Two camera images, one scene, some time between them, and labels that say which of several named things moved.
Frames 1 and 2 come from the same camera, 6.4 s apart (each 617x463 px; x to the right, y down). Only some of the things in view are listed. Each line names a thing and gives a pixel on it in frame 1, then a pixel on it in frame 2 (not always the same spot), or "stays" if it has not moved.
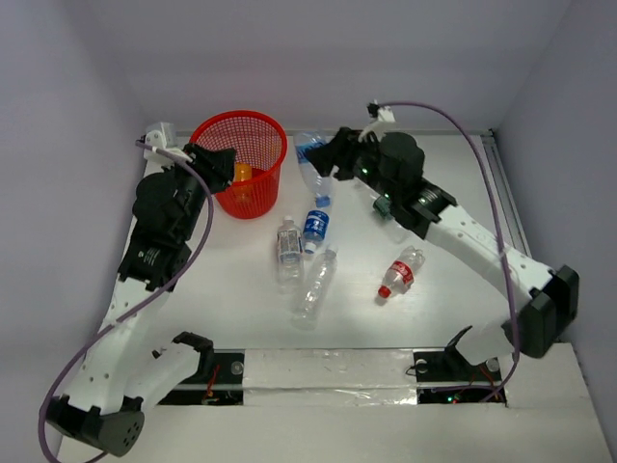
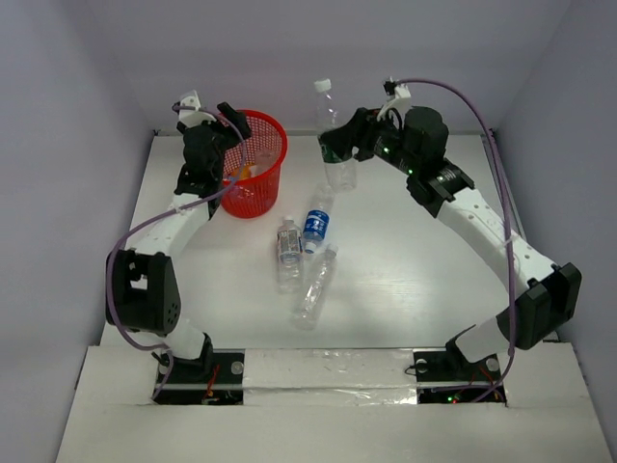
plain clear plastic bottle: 307,311 stays
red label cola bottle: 401,274 → 263,161
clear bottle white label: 290,258 stays
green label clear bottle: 385,211 → 340,174
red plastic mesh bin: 257,140 stays
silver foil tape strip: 326,377 stays
